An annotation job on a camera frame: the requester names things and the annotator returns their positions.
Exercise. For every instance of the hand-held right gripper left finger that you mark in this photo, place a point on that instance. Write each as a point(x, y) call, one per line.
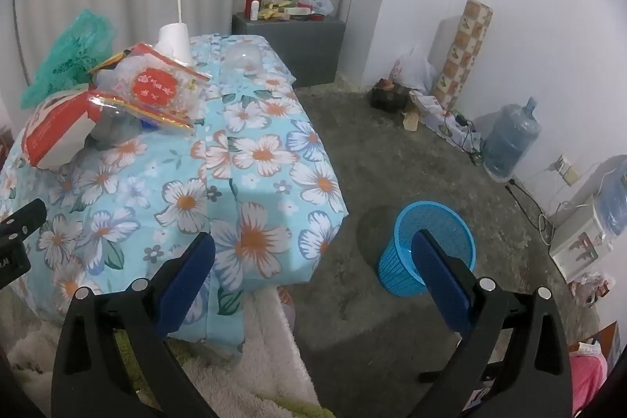
point(186, 286)

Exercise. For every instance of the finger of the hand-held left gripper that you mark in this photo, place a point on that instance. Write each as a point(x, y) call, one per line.
point(14, 227)

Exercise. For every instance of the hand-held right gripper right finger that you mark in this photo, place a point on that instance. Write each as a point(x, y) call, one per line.
point(441, 283)

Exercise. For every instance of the blue plastic basket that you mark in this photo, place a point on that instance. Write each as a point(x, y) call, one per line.
point(399, 271)

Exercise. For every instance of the red and white carton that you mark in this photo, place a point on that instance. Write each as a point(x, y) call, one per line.
point(54, 139)

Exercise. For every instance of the green plastic bag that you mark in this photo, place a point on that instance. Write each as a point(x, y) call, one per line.
point(68, 55)

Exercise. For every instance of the clear red label packaging bag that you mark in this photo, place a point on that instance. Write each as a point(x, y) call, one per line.
point(152, 87)

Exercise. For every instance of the white paper roll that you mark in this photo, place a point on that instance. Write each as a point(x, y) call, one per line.
point(174, 38)

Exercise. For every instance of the white fluffy rug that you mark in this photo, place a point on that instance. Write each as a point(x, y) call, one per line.
point(264, 349)

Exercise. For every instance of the white water dispenser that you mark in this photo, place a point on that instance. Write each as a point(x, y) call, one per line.
point(578, 241)

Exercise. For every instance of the crumpled printed packets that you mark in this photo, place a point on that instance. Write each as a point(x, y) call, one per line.
point(590, 288)

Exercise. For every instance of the blue floral blanket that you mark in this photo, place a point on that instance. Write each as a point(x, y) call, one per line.
point(264, 153)

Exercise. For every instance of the small cardboard piece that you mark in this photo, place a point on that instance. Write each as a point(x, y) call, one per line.
point(411, 121)

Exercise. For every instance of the floral printed box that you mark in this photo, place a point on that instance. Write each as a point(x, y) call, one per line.
point(436, 114)

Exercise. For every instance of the pink cloth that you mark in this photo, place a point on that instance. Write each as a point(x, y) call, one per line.
point(585, 379)

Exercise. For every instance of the blue dispenser water jug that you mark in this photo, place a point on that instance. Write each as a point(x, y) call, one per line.
point(615, 202)

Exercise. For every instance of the dark box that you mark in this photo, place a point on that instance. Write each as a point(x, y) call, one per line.
point(387, 97)

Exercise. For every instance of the white red print plastic bag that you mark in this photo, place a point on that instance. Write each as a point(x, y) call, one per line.
point(416, 68)

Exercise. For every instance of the patterned long cardboard box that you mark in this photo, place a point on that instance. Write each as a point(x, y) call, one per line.
point(463, 50)

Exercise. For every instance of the grey cabinet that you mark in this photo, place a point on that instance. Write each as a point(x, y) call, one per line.
point(294, 46)

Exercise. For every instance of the small white bottle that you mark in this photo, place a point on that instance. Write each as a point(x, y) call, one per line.
point(253, 13)

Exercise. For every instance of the wall socket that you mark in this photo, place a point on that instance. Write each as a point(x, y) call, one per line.
point(567, 170)

